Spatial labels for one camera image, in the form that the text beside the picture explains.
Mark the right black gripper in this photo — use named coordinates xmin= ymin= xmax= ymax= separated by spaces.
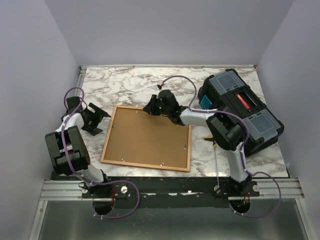
xmin=143 ymin=95 xmax=170 ymax=117

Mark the red wooden photo frame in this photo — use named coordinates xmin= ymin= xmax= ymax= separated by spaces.
xmin=100 ymin=105 xmax=192 ymax=172

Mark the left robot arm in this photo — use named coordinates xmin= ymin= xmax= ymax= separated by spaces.
xmin=44 ymin=96 xmax=111 ymax=198

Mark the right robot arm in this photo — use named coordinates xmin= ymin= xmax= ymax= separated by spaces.
xmin=143 ymin=89 xmax=252 ymax=196

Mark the black plastic toolbox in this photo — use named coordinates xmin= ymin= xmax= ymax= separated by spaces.
xmin=197 ymin=68 xmax=284 ymax=157

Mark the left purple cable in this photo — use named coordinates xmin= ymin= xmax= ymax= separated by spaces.
xmin=64 ymin=86 xmax=141 ymax=221

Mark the left aluminium side rail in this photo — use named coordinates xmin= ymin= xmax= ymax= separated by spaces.
xmin=74 ymin=66 xmax=88 ymax=97

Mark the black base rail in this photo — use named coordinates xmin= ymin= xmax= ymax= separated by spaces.
xmin=41 ymin=177 xmax=260 ymax=214

